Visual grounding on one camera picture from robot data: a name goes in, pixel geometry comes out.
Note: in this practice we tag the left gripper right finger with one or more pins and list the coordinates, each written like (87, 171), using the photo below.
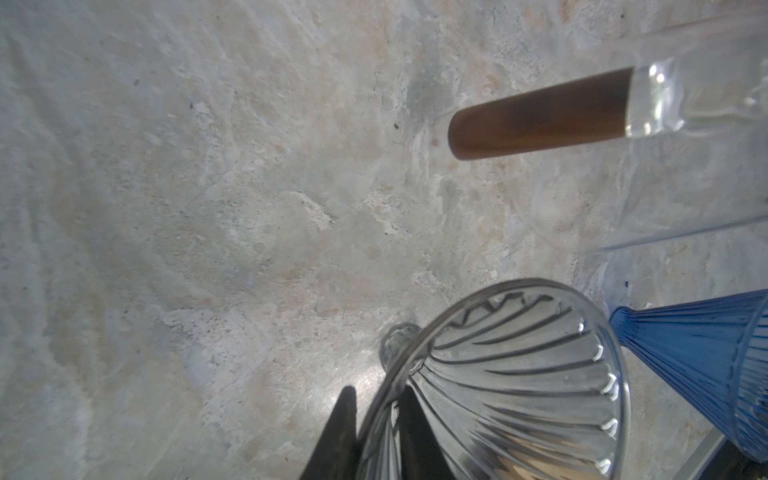
(421, 455)

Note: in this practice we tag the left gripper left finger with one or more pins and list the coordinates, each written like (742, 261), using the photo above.
(335, 454)

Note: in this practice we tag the grey glass dripper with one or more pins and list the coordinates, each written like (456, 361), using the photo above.
(523, 379)

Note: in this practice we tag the blue glass dripper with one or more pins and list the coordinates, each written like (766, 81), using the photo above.
(714, 354)

